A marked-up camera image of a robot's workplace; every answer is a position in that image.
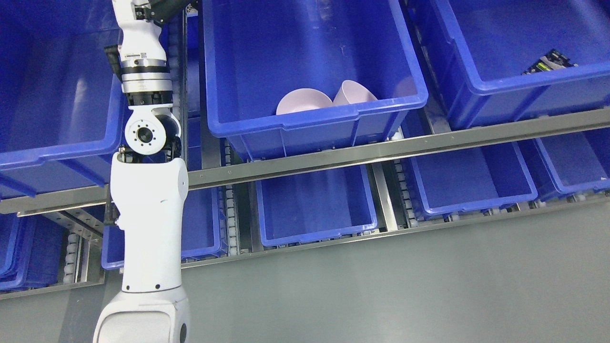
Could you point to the metal shelf rack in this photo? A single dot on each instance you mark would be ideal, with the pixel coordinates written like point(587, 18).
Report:
point(67, 208)

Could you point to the blue bin far left lower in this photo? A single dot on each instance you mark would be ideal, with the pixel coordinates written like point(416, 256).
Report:
point(31, 250)

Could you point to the black item in bin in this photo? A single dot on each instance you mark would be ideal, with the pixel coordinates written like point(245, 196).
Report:
point(552, 61)

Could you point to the pink bowl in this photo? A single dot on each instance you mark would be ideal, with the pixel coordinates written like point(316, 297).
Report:
point(352, 92)
point(303, 99)

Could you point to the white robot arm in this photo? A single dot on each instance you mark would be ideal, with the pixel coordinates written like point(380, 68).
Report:
point(149, 186)

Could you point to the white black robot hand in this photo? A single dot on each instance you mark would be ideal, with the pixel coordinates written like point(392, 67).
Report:
point(141, 22)

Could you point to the blue bin upper middle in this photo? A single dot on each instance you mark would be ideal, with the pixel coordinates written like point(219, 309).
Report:
point(254, 52)

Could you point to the blue bin far right lower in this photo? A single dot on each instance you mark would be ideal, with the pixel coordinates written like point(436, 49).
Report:
point(568, 164)

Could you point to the blue bin upper right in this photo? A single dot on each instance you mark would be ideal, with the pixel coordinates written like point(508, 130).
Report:
point(477, 50)

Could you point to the blue bin upper left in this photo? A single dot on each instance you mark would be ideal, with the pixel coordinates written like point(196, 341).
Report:
point(63, 110)

